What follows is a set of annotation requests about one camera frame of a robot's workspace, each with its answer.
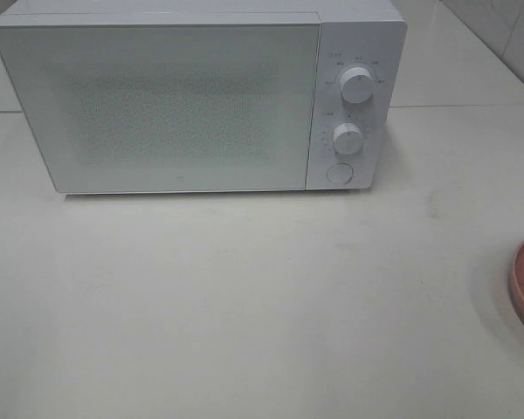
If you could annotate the lower white timer knob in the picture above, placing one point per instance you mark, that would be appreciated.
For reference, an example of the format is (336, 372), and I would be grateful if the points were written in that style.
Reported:
(347, 139)

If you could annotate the white microwave door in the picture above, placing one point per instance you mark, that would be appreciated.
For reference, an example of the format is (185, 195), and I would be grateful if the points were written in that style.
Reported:
(159, 109)

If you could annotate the white microwave oven body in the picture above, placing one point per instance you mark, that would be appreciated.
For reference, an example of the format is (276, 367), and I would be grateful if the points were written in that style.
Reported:
(126, 97)

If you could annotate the upper white power knob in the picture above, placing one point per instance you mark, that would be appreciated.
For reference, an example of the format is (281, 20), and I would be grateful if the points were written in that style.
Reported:
(357, 84)

